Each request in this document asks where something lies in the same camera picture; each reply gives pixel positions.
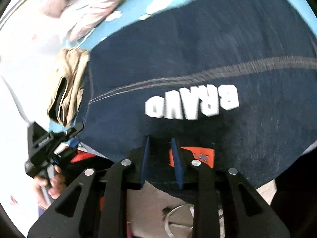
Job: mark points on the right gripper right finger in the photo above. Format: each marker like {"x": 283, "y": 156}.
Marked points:
{"x": 245, "y": 212}

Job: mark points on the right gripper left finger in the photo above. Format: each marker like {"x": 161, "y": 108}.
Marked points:
{"x": 95, "y": 203}

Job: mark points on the person left hand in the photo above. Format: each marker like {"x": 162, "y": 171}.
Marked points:
{"x": 57, "y": 187}

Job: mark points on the tan folded trousers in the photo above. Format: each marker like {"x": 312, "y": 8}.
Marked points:
{"x": 68, "y": 85}

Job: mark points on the red orange garment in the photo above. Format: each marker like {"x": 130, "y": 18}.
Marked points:
{"x": 205, "y": 155}

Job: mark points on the pink quilt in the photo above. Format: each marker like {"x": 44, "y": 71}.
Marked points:
{"x": 79, "y": 17}

